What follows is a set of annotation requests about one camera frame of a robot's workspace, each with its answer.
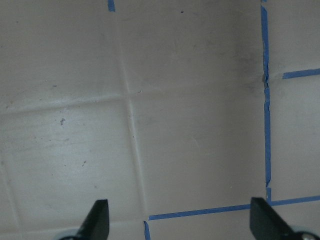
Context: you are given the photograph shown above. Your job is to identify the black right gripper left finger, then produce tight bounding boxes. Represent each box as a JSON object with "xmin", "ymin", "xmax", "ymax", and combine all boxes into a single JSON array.
[{"xmin": 58, "ymin": 199, "xmax": 110, "ymax": 240}]

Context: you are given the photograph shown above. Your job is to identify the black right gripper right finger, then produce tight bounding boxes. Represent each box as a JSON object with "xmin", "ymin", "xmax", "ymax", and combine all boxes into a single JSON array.
[{"xmin": 249, "ymin": 197, "xmax": 320, "ymax": 240}]

